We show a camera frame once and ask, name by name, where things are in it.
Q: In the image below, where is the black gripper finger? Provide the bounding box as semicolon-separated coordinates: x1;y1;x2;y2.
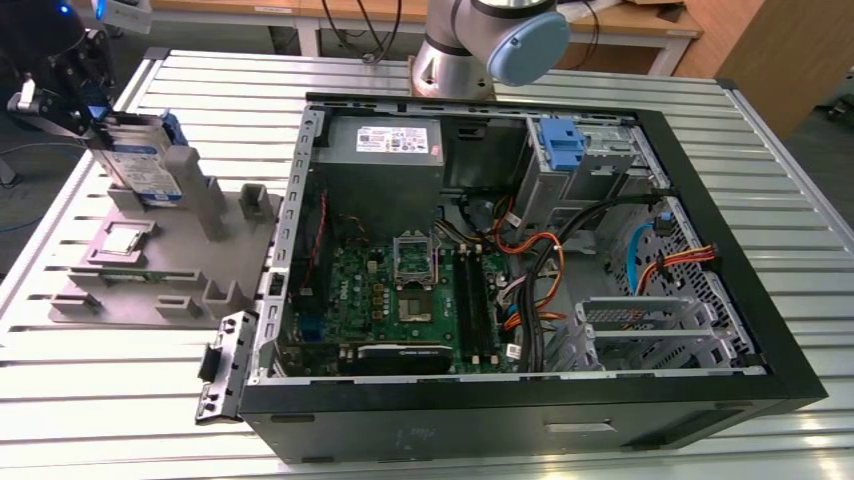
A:
5;87;99;145
49;28;119;121

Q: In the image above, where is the hard disk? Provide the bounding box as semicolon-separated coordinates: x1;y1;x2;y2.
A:
83;112;196;209

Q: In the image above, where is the orange red power wire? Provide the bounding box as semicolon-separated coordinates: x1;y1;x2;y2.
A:
637;242;721;297

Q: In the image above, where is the silver disk bay cage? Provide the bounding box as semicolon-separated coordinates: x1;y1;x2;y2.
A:
546;295;742;372

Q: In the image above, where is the silver CPU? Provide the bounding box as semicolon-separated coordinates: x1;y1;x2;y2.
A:
99;228;143;255

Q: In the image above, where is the grey plastic parts rack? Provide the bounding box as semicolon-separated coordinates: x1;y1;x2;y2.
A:
45;144;286;326

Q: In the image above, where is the green RAM stick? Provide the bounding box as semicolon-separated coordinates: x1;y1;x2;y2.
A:
97;269;169;283

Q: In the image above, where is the grey Dell power supply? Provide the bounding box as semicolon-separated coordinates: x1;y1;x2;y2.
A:
311;115;447;241

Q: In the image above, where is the blue expansion slot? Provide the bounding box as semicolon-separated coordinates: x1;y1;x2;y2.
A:
299;312;326;344

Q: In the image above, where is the green Dell motherboard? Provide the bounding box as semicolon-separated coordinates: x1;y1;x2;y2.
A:
276;234;526;376

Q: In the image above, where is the metal socket cover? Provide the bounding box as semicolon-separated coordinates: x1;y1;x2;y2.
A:
391;230;440;291

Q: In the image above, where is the CPU socket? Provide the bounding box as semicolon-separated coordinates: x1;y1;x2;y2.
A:
396;288;442;325

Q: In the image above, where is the black graphics card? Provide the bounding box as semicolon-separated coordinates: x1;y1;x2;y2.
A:
336;342;455;376

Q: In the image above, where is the black RAM slot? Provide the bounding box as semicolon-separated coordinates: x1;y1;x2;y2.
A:
471;243;503;366
452;243;483;366

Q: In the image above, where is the blue plastic drive latch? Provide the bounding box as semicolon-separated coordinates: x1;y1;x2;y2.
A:
539;118;587;171

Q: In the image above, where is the silver drive cage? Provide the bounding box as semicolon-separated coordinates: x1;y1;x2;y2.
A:
516;115;669;234

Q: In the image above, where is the black open PC case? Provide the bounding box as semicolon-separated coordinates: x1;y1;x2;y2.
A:
236;91;829;464

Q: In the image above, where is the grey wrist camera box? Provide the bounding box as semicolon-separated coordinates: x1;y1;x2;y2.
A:
104;0;155;35

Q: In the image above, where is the wooden desk white frame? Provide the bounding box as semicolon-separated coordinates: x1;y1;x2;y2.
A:
149;0;706;76

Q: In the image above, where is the hinged expansion card bracket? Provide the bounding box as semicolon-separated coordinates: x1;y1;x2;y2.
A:
193;309;260;426

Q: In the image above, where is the orange yellow wire bundle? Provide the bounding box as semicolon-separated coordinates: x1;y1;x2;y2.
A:
492;230;568;332

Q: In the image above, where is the black cable bundle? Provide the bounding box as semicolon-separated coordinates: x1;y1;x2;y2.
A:
518;189;675;374

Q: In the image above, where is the blue data wire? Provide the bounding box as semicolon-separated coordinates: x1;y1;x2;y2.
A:
626;212;673;297

